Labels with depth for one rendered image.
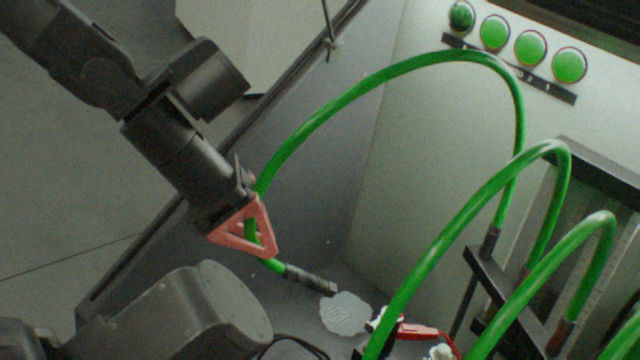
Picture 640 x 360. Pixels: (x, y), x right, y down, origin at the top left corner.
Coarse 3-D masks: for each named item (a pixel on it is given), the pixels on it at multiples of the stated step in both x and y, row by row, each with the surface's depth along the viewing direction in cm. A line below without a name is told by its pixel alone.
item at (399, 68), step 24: (384, 72) 62; (504, 72) 69; (336, 96) 62; (312, 120) 61; (288, 144) 62; (264, 168) 63; (264, 192) 64; (504, 192) 83; (504, 216) 85; (264, 264) 70
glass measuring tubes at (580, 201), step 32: (544, 160) 83; (576, 160) 79; (608, 160) 80; (544, 192) 85; (576, 192) 82; (608, 192) 77; (576, 224) 85; (512, 256) 91; (544, 256) 88; (576, 256) 84; (608, 256) 81; (544, 288) 91; (576, 288) 85; (480, 320) 99; (544, 320) 91; (512, 352) 95
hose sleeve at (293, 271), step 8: (288, 264) 72; (288, 272) 72; (296, 272) 73; (304, 272) 74; (288, 280) 73; (296, 280) 73; (304, 280) 74; (312, 280) 75; (320, 280) 76; (312, 288) 75; (320, 288) 76
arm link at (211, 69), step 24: (192, 48) 58; (216, 48) 58; (96, 72) 54; (120, 72) 54; (168, 72) 57; (192, 72) 58; (216, 72) 58; (240, 72) 59; (96, 96) 54; (120, 96) 55; (144, 96) 56; (192, 96) 58; (216, 96) 59; (240, 96) 61
